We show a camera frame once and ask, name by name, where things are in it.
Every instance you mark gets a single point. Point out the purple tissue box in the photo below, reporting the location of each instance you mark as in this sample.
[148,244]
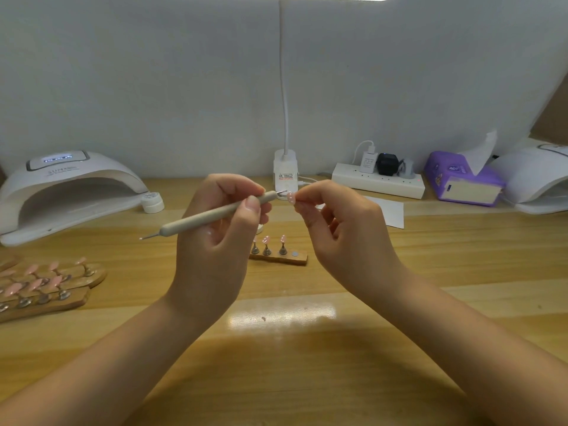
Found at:
[445,178]

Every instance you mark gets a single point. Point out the grey plug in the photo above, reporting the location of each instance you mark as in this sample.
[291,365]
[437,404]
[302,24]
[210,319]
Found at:
[406,168]

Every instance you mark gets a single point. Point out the person's left hand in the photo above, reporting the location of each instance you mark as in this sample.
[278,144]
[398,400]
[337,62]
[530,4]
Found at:
[211,257]

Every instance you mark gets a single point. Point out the white nail lamp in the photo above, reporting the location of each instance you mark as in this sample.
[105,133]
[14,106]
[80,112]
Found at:
[64,184]
[532,177]

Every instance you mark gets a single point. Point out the brown wooden board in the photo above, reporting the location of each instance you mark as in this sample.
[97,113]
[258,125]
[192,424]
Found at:
[552,115]

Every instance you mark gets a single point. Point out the small closed white jar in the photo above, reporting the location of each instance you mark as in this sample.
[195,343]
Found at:
[153,203]

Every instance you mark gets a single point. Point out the grey dotting pen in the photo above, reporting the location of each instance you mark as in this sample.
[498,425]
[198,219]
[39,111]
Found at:
[191,222]

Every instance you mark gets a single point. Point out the wooden stands with pink nails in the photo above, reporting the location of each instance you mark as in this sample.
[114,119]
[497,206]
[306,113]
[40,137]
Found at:
[44,290]

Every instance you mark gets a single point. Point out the person's right hand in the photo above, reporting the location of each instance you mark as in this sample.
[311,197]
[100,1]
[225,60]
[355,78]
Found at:
[355,244]

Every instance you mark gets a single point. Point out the white paper sheet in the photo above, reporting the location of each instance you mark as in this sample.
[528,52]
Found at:
[392,213]

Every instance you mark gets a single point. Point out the person's right forearm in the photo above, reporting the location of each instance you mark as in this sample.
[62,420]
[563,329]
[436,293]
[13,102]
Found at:
[488,355]

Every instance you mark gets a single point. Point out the white tissue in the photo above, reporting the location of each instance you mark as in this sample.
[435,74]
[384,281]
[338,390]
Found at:
[480,153]

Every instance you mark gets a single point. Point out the white charger plug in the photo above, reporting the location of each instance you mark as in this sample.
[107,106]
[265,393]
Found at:
[368,160]

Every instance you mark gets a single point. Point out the black plug adapter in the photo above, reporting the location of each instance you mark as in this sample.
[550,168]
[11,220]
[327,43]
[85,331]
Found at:
[387,164]

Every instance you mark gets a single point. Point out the white desk lamp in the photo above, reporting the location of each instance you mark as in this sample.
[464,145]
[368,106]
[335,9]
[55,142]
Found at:
[285,173]

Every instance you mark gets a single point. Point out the white power strip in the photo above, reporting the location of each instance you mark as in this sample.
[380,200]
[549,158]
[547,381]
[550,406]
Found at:
[378,180]

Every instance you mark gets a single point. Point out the person's left forearm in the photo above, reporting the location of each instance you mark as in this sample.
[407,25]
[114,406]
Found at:
[80,372]

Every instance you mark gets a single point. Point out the wooden nail holder strip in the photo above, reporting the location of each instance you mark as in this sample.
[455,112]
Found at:
[284,258]

